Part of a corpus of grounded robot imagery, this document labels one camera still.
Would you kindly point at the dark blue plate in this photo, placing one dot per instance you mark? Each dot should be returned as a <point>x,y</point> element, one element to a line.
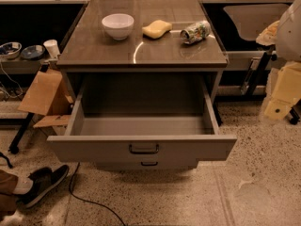
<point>33,52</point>

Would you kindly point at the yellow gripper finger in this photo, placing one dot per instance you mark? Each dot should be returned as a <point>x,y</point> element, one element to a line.
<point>277,110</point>

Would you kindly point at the crushed printed drink can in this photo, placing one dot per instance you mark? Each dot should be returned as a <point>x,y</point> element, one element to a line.
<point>195,32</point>

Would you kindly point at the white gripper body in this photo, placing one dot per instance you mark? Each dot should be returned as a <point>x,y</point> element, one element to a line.
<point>290,37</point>

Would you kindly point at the grey drawer cabinet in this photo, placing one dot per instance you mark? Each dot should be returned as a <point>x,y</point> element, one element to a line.
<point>92,53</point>

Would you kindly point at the person's leg brown trousers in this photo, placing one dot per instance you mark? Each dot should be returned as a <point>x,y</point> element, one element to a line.
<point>10,186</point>

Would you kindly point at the white ceramic bowl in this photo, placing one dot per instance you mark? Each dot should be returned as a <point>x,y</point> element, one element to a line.
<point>118,26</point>

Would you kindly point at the white paper cup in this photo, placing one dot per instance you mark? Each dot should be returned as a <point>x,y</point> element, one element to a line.
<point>52,48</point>

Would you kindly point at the yellow sponge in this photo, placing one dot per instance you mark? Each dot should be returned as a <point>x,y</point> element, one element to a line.
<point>156,29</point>

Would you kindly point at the open grey top drawer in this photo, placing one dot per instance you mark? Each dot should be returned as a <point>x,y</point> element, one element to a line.
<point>143,118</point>

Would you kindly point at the brown cardboard box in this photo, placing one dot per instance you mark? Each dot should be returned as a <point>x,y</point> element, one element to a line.
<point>48,97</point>

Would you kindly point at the blue patterned bowl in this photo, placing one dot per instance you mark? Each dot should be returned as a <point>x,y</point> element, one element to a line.
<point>10,50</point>

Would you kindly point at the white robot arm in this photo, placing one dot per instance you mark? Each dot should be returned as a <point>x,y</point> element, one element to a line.
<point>285,34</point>

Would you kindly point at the lower grey drawer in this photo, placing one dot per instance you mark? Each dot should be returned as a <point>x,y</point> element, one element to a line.
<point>165,165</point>

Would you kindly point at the left side shelf table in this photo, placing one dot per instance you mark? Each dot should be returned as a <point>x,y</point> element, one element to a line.
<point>22,80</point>

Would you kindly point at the black sneaker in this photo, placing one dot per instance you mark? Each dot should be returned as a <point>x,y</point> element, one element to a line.
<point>44,180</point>

